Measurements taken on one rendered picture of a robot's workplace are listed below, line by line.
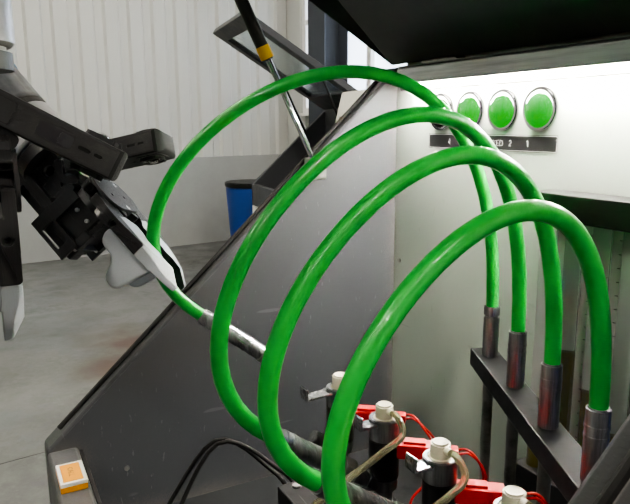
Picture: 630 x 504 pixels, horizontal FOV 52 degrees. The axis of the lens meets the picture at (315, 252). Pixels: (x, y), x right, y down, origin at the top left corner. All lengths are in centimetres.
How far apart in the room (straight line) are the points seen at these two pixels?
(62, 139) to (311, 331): 59
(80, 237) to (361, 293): 48
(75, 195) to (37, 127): 22
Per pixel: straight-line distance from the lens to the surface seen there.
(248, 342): 72
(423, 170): 46
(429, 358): 101
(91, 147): 52
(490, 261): 75
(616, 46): 71
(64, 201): 72
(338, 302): 101
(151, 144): 70
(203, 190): 764
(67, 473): 86
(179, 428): 97
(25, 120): 51
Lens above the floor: 136
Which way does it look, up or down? 11 degrees down
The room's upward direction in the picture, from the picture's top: straight up
